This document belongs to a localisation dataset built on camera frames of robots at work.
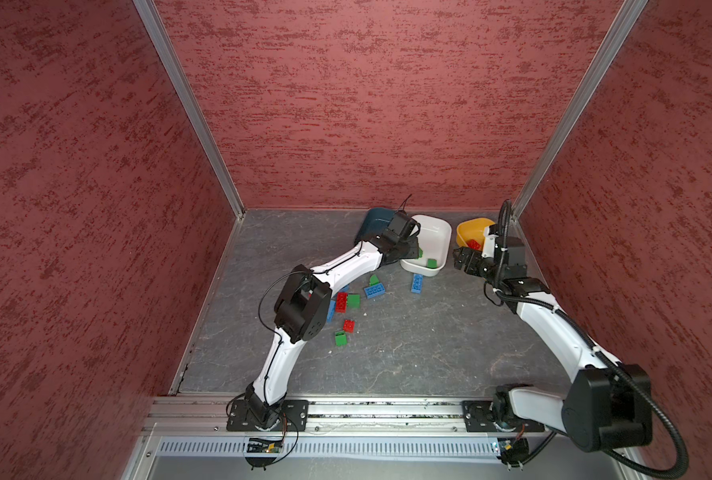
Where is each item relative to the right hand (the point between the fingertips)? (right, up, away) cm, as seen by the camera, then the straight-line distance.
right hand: (462, 258), depth 86 cm
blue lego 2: (-25, -11, +11) cm, 30 cm away
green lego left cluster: (-32, -14, +7) cm, 36 cm away
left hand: (-13, +2, +7) cm, 15 cm away
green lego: (-5, -3, +17) cm, 18 cm away
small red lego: (-34, -21, +2) cm, 40 cm away
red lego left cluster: (-37, -14, +7) cm, 40 cm away
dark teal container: (-25, +12, +32) cm, 42 cm away
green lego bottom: (-36, -24, 0) cm, 43 cm away
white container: (-1, +7, +27) cm, 28 cm away
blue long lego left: (-40, -17, +6) cm, 44 cm away
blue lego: (-11, -10, +14) cm, 20 cm away
